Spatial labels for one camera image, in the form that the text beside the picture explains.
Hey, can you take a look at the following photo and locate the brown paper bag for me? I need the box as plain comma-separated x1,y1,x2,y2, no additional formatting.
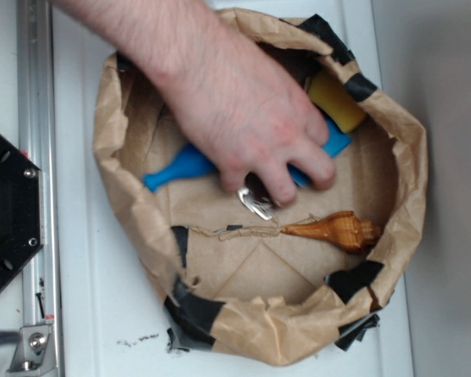
93,8,428,366

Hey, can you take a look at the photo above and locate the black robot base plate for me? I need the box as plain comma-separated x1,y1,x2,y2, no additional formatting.
0,134,42,294

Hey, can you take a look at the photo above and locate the blue plastic bowling pin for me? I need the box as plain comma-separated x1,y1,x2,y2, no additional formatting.
143,144,309,195

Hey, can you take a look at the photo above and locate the metal corner bracket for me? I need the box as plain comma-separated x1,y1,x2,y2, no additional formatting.
6,324,57,376

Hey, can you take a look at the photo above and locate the yellow foam cylinder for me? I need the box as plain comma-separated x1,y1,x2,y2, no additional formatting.
307,71,367,134

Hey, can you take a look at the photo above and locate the bare human hand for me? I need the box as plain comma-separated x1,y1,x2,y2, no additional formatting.
157,19,336,206

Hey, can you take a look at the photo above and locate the blue rectangular block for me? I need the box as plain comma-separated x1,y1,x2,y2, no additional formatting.
323,118,352,158

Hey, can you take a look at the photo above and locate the bare hairy forearm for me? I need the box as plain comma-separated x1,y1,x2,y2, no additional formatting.
49,0,221,86

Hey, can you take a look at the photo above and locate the aluminium extrusion rail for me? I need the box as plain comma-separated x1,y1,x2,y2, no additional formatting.
16,1,65,376

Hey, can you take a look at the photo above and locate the orange spiral seashell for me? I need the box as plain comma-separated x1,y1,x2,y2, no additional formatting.
280,210,382,254

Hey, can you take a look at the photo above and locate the shiny foil object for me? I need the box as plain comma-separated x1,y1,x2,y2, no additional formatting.
237,173,276,221

